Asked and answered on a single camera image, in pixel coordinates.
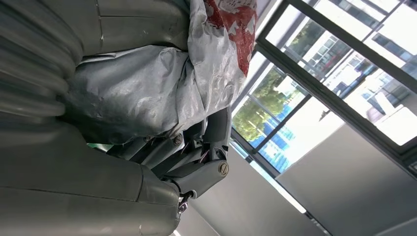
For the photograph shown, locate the dark framed window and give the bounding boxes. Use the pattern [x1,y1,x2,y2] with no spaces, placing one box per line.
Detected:
[229,0,417,183]

